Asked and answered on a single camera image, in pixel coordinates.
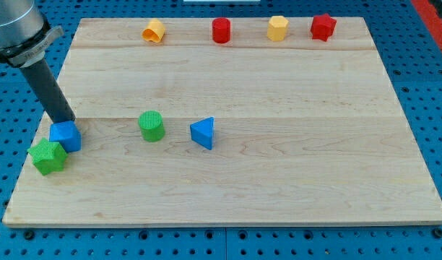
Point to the blue triangle block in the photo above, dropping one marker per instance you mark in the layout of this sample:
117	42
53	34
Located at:
202	132

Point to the green star block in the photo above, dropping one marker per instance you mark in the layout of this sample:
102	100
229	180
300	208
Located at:
48	156

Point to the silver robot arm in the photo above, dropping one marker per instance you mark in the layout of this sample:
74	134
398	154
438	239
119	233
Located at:
25	33

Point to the green cylinder block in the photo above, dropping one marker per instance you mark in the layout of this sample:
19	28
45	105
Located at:
151	126

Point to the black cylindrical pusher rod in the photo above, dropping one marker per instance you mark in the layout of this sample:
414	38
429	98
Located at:
43	83

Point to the wooden board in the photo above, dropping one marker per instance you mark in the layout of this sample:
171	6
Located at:
306	133

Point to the red cylinder block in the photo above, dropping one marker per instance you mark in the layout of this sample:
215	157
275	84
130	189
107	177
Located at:
221	28

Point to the red star block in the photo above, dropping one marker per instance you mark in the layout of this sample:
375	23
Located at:
322	27

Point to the yellow hexagon block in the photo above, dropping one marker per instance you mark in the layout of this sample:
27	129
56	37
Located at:
277	28

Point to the blue cube block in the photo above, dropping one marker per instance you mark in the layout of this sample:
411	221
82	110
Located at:
67	134

